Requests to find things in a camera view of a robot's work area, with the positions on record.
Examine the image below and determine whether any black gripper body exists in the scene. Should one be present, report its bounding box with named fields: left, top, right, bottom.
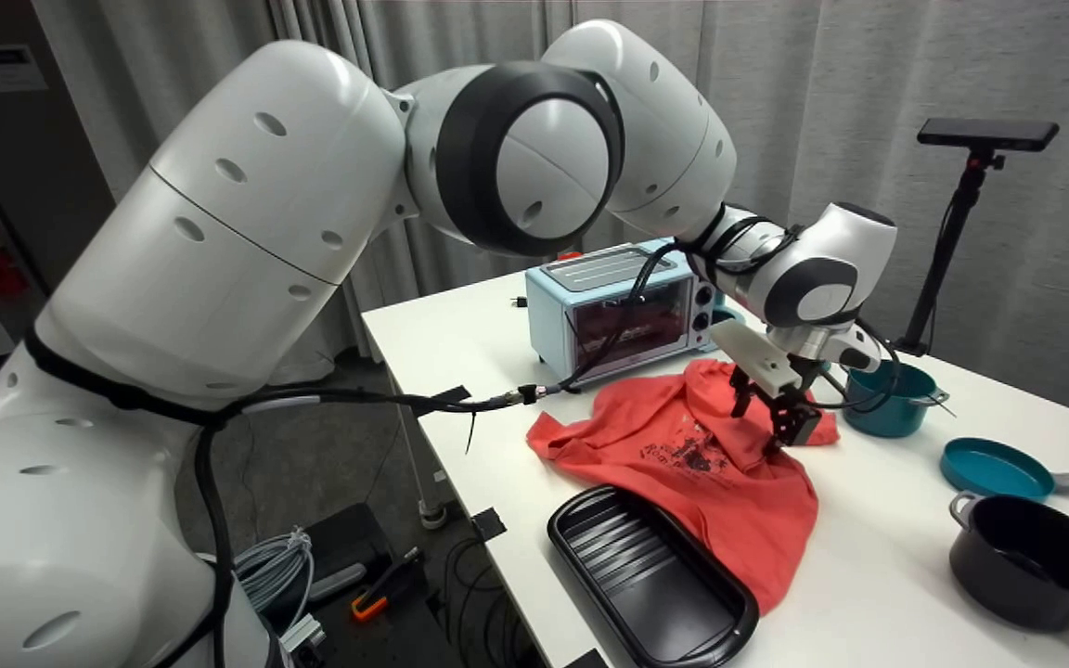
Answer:
left=789, top=344, right=866, bottom=406

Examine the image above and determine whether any red sweatshirt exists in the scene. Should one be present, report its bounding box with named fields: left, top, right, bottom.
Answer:
left=522, top=357, right=841, bottom=618

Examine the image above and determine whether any teal toy pot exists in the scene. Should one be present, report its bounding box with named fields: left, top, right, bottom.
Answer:
left=840, top=357, right=952, bottom=442

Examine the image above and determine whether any light blue toaster oven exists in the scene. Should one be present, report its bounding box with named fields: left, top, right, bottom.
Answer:
left=522, top=239, right=733, bottom=393

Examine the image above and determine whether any teal toy frying pan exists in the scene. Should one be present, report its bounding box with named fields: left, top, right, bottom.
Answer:
left=938, top=434, right=1069, bottom=505

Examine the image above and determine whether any black ribbed grill tray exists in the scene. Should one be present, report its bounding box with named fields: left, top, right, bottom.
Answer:
left=547, top=481, right=764, bottom=668

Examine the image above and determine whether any black toy pot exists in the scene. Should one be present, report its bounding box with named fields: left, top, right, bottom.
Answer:
left=946, top=490, right=1069, bottom=638

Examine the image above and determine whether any grey curtain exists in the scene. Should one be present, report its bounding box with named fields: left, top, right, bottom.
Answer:
left=28, top=0, right=1069, bottom=423

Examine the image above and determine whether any small black tape piece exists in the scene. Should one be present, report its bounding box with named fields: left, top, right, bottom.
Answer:
left=471, top=505, right=508, bottom=544

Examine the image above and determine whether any black tape strip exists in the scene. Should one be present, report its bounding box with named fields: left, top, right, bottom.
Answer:
left=407, top=382, right=474, bottom=419

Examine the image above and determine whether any black box on floor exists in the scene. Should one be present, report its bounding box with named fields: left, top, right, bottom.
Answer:
left=304, top=500, right=398, bottom=604

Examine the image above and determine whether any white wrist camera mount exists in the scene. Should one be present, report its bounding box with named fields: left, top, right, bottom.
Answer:
left=710, top=317, right=804, bottom=401

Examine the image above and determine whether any black camera tripod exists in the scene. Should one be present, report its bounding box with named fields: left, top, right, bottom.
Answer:
left=883, top=116, right=1065, bottom=360

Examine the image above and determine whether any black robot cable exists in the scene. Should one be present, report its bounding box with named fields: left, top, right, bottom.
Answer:
left=154, top=239, right=696, bottom=668

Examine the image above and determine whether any orange handled tool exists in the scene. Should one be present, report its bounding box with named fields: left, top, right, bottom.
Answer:
left=346, top=543, right=432, bottom=623

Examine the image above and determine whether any white cable bundle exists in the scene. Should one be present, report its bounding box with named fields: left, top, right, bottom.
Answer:
left=235, top=528, right=330, bottom=660

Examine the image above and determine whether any white wall label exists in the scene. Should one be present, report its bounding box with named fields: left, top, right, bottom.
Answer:
left=0, top=42, right=53, bottom=98

